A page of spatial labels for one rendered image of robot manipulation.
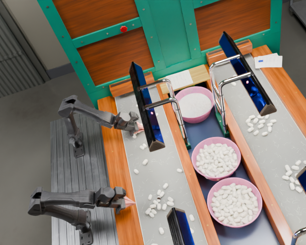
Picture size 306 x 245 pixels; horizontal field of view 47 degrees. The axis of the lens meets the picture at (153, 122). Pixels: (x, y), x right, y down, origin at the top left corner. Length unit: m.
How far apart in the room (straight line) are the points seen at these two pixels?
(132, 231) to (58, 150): 0.87
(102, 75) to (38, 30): 1.57
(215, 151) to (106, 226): 0.73
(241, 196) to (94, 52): 1.21
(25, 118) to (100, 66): 1.73
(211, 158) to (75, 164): 0.88
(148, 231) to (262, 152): 0.74
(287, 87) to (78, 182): 1.39
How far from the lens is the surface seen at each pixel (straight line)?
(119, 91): 2.37
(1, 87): 4.22
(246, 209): 1.84
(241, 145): 2.00
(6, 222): 3.25
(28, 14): 3.72
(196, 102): 2.28
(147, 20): 2.15
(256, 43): 2.53
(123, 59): 2.30
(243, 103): 2.23
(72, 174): 2.29
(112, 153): 2.14
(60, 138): 2.51
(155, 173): 2.01
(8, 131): 3.88
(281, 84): 2.29
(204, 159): 2.00
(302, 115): 2.14
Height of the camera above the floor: 2.41
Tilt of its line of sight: 49 degrees down
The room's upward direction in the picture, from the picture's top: 20 degrees counter-clockwise
